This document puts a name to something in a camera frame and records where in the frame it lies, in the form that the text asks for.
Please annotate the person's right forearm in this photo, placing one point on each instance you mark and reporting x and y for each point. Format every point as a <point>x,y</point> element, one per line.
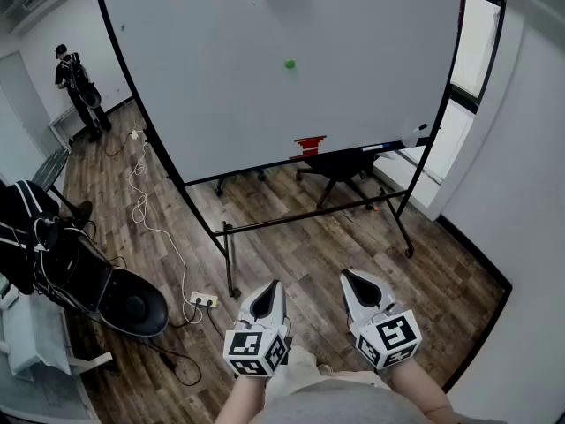
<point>419,387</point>

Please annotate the white side table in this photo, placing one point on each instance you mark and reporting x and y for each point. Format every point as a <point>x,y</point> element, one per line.
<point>62,122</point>

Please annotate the person's grey shirt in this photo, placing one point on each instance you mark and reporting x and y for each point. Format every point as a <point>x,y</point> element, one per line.
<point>353,406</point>

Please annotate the black marker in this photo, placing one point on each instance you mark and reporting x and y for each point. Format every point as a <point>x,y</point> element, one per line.
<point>420,128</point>

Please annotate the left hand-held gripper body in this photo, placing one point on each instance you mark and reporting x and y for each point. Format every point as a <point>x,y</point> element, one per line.
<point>247,347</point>

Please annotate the green round magnet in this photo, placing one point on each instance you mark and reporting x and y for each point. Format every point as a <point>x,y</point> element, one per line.
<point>289,64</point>

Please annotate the whiteboard on black stand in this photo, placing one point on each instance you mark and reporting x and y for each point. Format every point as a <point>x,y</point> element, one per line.
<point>265,95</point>

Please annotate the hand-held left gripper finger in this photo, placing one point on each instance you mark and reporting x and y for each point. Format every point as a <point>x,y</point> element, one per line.
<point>280,312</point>
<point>251,309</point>

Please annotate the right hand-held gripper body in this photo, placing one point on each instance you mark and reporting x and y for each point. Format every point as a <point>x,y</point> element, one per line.
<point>390,334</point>

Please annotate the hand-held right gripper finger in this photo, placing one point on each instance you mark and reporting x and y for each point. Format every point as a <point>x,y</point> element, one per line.
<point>379,287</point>
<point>349,300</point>

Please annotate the black office chair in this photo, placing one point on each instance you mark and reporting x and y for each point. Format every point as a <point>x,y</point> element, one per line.
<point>344,166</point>
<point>132,307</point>

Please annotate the blue white marker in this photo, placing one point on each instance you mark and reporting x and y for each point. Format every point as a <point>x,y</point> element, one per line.
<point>375,147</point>

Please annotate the person's beige trousers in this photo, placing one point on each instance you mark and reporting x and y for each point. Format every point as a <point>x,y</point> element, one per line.
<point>296,369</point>

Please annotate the black chair base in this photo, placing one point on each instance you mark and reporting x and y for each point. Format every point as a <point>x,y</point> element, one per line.
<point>238,179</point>

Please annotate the person's white shoe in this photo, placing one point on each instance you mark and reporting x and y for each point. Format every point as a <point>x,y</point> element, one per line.
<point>325,368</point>

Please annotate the black-framed window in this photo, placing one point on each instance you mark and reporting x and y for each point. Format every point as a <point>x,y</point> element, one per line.
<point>476,38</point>

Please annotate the white power strip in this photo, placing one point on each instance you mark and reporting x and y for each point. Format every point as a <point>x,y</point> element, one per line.
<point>204,300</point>

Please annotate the person's left forearm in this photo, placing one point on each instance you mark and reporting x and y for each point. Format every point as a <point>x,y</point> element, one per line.
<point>240,400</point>

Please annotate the black white-striped bag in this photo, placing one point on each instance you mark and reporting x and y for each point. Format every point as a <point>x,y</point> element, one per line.
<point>20,236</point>

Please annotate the small white adapter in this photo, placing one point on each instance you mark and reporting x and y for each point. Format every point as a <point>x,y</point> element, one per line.
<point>134,135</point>

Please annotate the clear plastic pen holder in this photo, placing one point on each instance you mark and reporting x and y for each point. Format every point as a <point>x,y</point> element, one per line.
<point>408,137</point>

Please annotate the white low table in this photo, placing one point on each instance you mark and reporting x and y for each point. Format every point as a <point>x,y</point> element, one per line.
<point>31,347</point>

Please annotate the red plastic board accessory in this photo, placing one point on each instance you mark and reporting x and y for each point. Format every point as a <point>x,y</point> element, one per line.
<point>309,146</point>

